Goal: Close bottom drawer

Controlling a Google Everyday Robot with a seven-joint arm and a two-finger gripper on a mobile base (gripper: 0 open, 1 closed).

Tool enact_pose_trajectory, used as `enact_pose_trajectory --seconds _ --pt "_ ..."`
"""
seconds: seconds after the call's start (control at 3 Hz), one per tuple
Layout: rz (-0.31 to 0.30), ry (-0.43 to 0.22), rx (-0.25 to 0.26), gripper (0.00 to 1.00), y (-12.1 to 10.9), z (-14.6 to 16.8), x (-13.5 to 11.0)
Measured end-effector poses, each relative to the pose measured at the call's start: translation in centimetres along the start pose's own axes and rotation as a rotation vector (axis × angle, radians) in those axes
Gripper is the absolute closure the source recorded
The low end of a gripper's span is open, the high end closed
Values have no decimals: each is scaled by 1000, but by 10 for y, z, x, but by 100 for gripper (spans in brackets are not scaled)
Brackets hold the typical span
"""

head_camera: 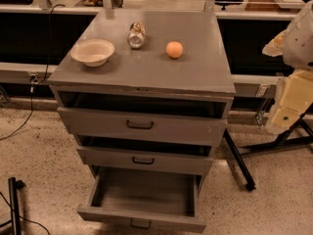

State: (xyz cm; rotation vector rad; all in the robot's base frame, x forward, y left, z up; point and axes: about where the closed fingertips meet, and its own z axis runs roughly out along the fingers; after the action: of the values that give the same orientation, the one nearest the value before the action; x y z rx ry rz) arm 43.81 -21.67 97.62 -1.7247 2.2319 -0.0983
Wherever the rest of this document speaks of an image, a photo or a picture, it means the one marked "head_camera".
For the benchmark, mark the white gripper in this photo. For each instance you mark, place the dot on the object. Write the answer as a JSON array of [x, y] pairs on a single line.
[[300, 39]]

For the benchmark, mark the grey bottom drawer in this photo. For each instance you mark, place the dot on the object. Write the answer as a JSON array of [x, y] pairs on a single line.
[[144, 199]]

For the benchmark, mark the grey drawer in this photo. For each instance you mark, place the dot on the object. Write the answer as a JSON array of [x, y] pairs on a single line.
[[147, 127], [144, 199], [152, 161]]

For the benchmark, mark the grey drawer cabinet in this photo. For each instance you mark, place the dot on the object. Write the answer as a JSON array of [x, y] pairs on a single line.
[[147, 80]]

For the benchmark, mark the grey middle drawer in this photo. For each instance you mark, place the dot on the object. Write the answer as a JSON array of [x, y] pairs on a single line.
[[152, 161]]

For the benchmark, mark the grey top drawer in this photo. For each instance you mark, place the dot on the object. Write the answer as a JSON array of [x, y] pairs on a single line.
[[147, 127]]

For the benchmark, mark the orange fruit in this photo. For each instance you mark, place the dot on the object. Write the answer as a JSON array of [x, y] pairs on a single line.
[[174, 49]]

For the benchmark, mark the silver can lying down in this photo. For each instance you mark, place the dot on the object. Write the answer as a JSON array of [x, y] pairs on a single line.
[[136, 35]]

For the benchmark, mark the white bowl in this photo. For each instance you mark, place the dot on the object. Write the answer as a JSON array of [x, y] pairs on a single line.
[[92, 52]]

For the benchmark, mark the black stand left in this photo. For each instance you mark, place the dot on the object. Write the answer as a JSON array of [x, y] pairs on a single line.
[[12, 217]]

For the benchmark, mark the black stand frame right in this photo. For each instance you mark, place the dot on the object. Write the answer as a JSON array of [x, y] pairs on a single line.
[[283, 141]]

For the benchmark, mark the grey workbench rail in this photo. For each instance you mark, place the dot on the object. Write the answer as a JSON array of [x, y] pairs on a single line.
[[37, 42]]

